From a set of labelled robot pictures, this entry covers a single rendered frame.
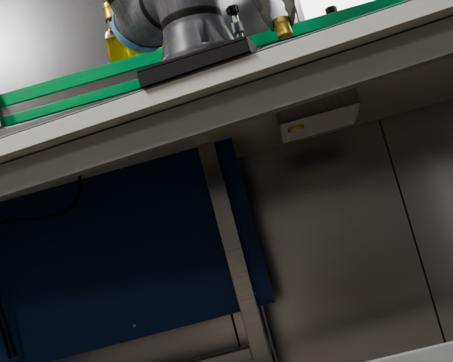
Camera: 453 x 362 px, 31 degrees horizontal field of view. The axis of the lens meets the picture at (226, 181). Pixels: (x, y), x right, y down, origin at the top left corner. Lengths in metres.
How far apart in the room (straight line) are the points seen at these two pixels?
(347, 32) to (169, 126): 0.36
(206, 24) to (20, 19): 0.97
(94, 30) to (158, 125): 0.86
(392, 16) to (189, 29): 0.36
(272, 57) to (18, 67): 1.09
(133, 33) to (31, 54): 0.72
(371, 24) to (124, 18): 0.52
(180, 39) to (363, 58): 0.33
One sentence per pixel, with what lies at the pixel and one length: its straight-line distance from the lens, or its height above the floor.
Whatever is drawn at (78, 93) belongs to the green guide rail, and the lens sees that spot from 1.98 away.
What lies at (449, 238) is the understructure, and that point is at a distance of 2.17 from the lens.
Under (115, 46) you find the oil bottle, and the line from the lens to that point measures 2.11.
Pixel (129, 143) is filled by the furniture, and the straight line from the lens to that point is 1.51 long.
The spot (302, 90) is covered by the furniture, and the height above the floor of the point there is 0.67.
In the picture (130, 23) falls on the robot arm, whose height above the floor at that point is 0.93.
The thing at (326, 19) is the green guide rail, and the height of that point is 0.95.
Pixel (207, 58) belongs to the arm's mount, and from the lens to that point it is 1.43.
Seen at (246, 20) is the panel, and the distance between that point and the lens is 2.23.
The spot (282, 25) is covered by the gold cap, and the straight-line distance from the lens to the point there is 1.84.
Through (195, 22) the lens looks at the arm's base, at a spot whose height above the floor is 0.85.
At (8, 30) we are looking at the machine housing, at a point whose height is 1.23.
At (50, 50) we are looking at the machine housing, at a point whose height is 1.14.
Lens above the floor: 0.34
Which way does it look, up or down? 9 degrees up
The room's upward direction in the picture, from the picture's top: 15 degrees counter-clockwise
